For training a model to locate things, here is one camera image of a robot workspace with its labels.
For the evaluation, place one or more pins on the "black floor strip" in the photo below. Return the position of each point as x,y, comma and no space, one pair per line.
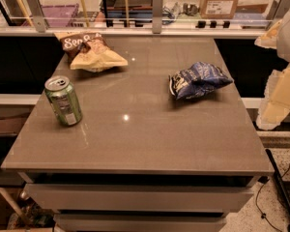
281,188

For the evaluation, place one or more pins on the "green soda can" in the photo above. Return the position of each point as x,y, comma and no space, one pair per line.
63,100

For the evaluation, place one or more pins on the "brown and yellow chip bag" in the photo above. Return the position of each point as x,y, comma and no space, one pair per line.
88,51

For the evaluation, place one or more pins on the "upper grey drawer front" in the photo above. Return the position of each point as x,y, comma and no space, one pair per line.
139,198

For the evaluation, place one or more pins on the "grey metal railing post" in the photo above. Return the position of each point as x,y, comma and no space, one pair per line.
157,16

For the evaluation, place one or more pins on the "grey drawer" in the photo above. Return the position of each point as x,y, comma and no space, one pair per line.
139,198
121,223

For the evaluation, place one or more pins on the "cardboard box with label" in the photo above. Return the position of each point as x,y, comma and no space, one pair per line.
218,9

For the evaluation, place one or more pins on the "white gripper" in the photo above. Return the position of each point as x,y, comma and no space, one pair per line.
275,105

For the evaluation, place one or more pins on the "lower grey drawer front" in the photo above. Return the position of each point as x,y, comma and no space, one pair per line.
121,223

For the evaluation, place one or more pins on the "blue chip bag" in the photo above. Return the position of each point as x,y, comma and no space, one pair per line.
197,81

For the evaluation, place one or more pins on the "left grey metal bracket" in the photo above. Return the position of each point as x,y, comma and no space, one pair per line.
37,15

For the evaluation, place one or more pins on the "purple plastic crate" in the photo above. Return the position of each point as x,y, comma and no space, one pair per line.
60,15

